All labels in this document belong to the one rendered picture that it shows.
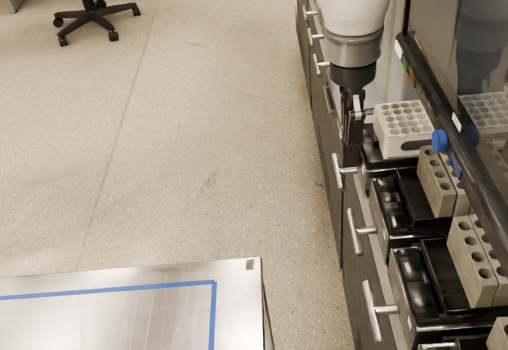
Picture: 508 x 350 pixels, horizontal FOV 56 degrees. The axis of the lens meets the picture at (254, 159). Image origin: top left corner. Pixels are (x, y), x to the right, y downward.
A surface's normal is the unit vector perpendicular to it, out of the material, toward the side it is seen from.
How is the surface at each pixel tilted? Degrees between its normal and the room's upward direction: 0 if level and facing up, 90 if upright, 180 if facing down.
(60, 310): 0
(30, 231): 0
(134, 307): 0
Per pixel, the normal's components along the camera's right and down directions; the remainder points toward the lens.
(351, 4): -0.25, 0.69
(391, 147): 0.02, 0.66
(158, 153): -0.11, -0.74
